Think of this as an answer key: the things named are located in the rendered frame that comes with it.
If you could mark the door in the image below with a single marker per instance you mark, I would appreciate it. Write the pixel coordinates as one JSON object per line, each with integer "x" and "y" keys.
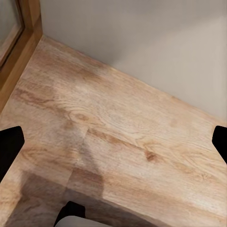
{"x": 20, "y": 32}

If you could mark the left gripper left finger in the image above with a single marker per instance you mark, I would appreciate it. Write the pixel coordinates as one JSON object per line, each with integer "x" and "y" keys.
{"x": 11, "y": 142}

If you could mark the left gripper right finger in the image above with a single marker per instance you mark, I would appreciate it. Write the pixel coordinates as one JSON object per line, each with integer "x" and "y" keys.
{"x": 219, "y": 140}

